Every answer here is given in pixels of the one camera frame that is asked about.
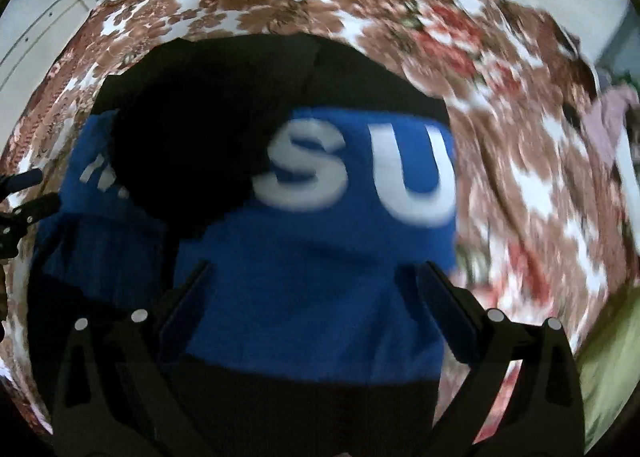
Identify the white headboard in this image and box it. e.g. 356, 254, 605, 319
0, 0, 108, 93

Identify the blue and black hooded jacket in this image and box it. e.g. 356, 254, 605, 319
27, 32, 458, 457

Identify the white cloth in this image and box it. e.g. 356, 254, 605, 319
615, 110, 640, 258

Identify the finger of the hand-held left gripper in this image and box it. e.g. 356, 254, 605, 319
12, 194, 62, 228
0, 167, 45, 195

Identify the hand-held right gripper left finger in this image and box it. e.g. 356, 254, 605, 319
50, 259, 221, 457

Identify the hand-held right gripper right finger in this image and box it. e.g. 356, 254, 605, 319
417, 261, 586, 457

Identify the olive green cloth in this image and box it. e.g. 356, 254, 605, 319
575, 297, 640, 457

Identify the floral blanket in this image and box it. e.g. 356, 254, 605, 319
0, 0, 640, 438

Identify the pink cloth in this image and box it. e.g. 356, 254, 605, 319
582, 84, 640, 168

